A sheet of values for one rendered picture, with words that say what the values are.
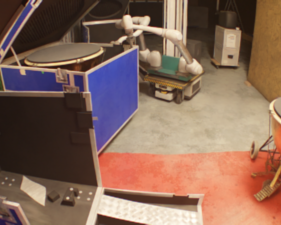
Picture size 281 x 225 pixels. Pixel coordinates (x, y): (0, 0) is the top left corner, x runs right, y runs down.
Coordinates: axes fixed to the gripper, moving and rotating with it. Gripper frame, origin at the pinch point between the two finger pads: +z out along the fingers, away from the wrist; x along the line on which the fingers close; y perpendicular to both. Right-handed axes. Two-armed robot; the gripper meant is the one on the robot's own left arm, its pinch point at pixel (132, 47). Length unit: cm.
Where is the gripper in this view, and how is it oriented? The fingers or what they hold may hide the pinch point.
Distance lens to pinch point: 268.1
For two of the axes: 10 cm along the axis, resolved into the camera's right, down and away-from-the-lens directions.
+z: 1.6, 9.0, 4.1
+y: 9.1, 0.2, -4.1
